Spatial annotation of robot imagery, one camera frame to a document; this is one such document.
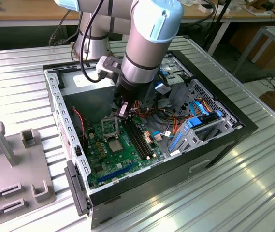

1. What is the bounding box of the metal locking lever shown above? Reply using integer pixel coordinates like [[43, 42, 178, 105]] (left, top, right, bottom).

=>
[[116, 116, 125, 141]]

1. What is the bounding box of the metal socket cover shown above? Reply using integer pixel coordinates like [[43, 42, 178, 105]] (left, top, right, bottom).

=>
[[100, 116, 119, 141]]

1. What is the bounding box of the grey metal drive cage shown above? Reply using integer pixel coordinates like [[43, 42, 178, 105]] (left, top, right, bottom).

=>
[[160, 55, 194, 110]]

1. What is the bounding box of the black RAM slot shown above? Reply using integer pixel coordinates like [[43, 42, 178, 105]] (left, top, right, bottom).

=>
[[122, 117, 150, 161], [129, 116, 157, 159]]

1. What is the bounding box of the grey power supply unit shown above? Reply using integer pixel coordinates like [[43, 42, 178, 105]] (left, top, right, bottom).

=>
[[59, 67, 116, 126]]

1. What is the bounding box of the blue disk carrier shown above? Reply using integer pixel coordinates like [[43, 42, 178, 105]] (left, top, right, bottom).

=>
[[186, 110, 223, 130]]

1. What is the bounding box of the grey metal disk bay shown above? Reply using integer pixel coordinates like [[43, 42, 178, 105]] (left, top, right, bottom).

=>
[[167, 110, 229, 158]]

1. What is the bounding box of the green motherboard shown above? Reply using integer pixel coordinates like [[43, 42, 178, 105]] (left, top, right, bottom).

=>
[[85, 115, 167, 190]]

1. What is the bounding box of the blue expansion slot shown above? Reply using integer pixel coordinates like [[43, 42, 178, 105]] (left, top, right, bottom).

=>
[[97, 162, 137, 185]]

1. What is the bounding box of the black open PC case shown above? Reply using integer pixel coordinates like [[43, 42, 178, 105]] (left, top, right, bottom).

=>
[[42, 49, 259, 230]]

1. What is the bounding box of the black tripod pole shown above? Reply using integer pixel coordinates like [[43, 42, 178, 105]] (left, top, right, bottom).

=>
[[203, 0, 232, 49]]

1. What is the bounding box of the dark grey case front bezel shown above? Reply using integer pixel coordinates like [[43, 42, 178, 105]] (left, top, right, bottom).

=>
[[63, 160, 92, 218]]

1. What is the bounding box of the white flat box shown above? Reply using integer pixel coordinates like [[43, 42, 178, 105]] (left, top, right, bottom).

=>
[[198, 2, 232, 15]]

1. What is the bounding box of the large cardboard box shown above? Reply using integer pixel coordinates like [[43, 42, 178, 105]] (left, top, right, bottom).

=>
[[229, 25, 275, 71]]

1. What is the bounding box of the small cardboard box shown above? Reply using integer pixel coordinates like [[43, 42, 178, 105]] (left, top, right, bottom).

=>
[[242, 0, 275, 17]]

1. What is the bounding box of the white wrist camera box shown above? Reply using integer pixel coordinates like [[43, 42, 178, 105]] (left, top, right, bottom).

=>
[[95, 55, 123, 81], [154, 81, 172, 95]]

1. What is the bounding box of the blue wire white plug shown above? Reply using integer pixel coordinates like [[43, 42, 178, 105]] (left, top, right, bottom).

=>
[[151, 131, 164, 143]]

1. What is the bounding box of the red orange wire bundle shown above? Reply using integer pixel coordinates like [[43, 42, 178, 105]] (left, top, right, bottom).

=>
[[133, 99, 191, 138]]

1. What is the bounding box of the black camera cable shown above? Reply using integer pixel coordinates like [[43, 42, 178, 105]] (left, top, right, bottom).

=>
[[80, 0, 105, 84]]

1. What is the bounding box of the red black twisted wire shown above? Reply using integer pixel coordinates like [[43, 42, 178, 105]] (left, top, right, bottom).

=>
[[72, 108, 89, 148]]

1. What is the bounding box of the blue flat wire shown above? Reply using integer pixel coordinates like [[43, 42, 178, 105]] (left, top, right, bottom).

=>
[[189, 100, 212, 119]]

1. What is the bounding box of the blue plastic rail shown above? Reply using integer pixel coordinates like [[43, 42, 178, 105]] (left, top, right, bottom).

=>
[[169, 132, 183, 153]]

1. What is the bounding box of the orange yellow wire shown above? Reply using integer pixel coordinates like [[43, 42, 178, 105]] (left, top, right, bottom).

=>
[[199, 97, 216, 114]]

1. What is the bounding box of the grey hanging cable bundle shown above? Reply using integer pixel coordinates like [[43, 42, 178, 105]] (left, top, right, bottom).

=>
[[49, 9, 72, 46]]

